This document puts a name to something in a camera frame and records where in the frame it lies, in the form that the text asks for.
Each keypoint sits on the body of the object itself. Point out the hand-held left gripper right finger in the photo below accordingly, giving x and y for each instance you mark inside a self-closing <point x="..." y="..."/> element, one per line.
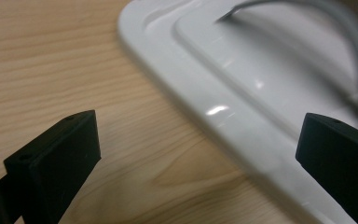
<point x="341" y="155"/>

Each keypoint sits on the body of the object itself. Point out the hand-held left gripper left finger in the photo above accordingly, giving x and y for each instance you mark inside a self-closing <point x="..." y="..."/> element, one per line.
<point x="59" y="165"/>

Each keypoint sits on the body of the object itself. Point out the white storage box lid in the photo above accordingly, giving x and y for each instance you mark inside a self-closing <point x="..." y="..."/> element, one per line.
<point x="245" y="93"/>

